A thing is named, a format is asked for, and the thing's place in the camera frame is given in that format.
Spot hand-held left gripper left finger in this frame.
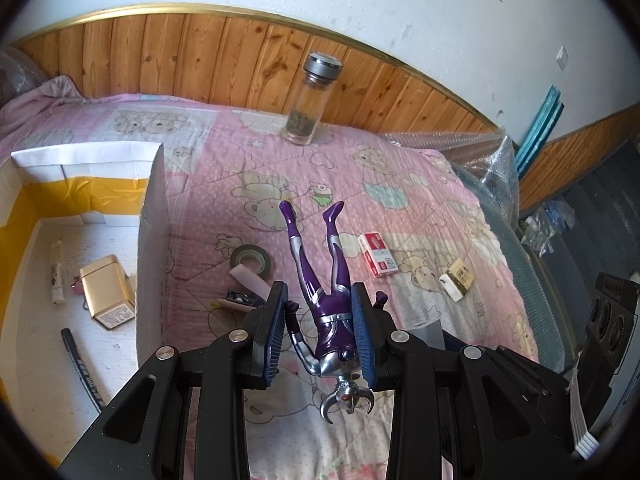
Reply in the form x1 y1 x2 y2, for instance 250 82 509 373
57 280 289 480

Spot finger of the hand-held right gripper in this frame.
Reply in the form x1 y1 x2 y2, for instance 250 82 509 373
492 346 576 427

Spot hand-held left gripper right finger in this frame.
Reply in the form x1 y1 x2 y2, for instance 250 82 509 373
350 282 571 480

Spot purple and silver action figure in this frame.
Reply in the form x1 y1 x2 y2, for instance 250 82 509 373
277 200 388 426

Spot green tape roll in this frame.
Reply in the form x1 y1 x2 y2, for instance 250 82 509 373
229 244 273 281

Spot red and white staples box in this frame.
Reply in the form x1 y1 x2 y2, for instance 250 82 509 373
357 232 400 278

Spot gold tin box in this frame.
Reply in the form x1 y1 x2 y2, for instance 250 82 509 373
79 255 137 331

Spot black marker pen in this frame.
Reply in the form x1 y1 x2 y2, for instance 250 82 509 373
61 328 106 413

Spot white glue tube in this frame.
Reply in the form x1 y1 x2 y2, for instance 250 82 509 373
49 240 66 305

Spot white cardboard box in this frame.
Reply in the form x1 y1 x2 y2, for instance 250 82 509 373
0 142 172 441

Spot pink stapler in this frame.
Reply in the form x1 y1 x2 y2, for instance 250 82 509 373
216 266 271 318

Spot dark grey ribbed seat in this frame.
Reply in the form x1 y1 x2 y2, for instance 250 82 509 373
520 140 640 411

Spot beige and gold small box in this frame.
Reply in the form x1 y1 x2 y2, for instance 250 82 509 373
439 259 476 303

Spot clear plastic bag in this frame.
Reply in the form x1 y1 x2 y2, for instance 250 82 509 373
520 199 576 256

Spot pink bear printed blanket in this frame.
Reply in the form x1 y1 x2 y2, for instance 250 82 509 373
0 76 541 480

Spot large clear bubble wrap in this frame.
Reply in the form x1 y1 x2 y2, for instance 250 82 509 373
385 130 566 376

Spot teal boards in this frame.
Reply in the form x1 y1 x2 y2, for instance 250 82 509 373
515 85 565 176

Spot glass bottle with silver lid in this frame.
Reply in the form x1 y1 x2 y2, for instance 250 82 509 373
280 51 345 147

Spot small clear bubble wrap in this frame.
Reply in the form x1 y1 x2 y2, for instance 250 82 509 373
0 47 46 106

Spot white ribbon cable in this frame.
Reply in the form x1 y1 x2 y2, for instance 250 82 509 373
569 355 602 461

